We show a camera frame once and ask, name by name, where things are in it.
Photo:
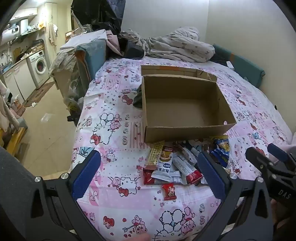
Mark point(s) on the dark grey sock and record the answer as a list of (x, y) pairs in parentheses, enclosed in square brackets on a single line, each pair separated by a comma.
[(138, 97)]

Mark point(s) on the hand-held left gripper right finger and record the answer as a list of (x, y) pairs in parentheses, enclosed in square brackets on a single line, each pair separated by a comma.
[(212, 178)]

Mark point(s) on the cardboard box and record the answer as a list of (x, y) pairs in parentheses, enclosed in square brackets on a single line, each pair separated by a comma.
[(180, 109)]

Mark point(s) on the grey patterned quilt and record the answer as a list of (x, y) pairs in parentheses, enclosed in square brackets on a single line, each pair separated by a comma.
[(180, 45)]

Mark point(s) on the person's right hand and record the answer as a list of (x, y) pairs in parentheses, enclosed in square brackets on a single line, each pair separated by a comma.
[(283, 213)]

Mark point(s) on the hanging beige towel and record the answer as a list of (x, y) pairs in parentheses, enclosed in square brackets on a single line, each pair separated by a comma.
[(52, 33)]

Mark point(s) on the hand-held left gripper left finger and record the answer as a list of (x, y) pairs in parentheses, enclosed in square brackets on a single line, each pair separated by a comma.
[(84, 178)]

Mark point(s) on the pink cartoon printed bedsheet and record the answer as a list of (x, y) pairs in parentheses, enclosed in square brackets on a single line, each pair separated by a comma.
[(120, 143)]

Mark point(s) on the dark grey cloth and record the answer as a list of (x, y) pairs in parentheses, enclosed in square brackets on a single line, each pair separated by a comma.
[(13, 190)]

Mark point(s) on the small red candy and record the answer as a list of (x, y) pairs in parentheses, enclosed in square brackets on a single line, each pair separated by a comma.
[(169, 191)]

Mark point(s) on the white flat board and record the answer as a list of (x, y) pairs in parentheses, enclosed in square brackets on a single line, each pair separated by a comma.
[(78, 40)]

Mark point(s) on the brown floor mat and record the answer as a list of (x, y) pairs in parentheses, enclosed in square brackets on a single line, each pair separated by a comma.
[(39, 93)]

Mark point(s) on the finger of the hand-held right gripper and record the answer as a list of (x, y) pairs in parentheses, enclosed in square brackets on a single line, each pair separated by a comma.
[(257, 158), (278, 151)]

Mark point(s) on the white snack packet brown picture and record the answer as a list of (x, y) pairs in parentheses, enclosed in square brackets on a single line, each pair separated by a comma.
[(166, 166)]

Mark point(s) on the beige crumpled cloth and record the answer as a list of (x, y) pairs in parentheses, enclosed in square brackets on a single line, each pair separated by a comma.
[(62, 61)]

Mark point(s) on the yellow stool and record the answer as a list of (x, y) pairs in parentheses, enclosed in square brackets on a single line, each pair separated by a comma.
[(13, 141)]

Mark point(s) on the white kitchen cabinet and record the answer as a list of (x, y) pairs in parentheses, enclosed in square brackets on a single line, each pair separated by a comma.
[(17, 78)]

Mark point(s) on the black clothing pile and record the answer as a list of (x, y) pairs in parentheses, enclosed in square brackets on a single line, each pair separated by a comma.
[(133, 47)]

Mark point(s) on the white water heater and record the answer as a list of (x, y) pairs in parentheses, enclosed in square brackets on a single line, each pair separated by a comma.
[(13, 30)]

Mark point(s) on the yellow checkered snack bar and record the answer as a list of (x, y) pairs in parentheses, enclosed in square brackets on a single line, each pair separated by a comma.
[(155, 154)]

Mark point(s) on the teal padded headboard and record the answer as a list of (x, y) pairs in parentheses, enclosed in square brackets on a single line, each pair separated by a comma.
[(242, 66)]

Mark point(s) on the white washing machine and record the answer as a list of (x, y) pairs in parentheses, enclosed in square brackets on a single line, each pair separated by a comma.
[(39, 66)]

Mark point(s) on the pink cloth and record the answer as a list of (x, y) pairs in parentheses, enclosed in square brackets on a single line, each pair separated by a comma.
[(113, 41)]

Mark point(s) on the blue snack packet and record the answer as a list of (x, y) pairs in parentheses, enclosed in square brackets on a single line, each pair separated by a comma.
[(220, 149)]

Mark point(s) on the black plastic bag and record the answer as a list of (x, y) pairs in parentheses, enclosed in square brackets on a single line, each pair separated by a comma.
[(99, 14)]

